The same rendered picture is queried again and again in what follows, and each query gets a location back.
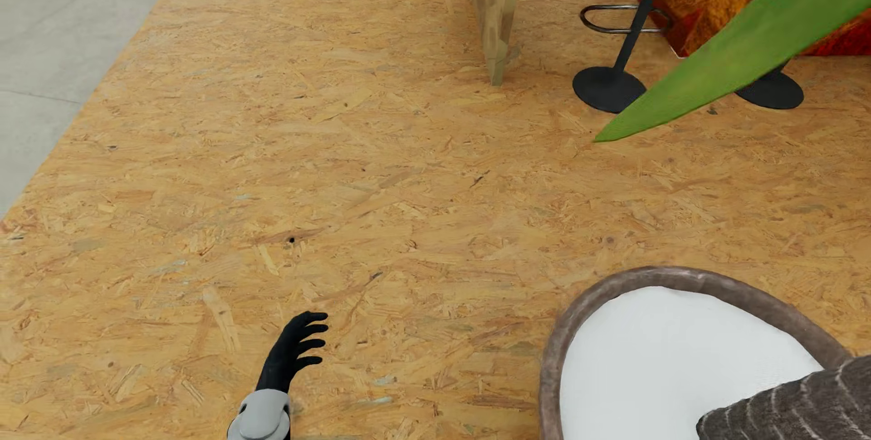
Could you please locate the green plant leaf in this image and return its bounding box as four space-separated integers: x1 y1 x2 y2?
594 0 871 143

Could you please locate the grey round plant pot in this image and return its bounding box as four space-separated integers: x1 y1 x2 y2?
539 266 853 440

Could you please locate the wooden panel post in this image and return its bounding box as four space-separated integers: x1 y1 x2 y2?
471 0 526 86

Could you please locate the grey ridged plant trunk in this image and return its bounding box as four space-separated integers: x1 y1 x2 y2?
696 354 871 440

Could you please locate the black metal stool base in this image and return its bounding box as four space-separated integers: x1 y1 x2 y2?
572 0 676 114

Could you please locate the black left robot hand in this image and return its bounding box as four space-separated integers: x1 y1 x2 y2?
256 311 329 394

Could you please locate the black round stool base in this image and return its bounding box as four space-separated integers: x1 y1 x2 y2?
735 62 805 111

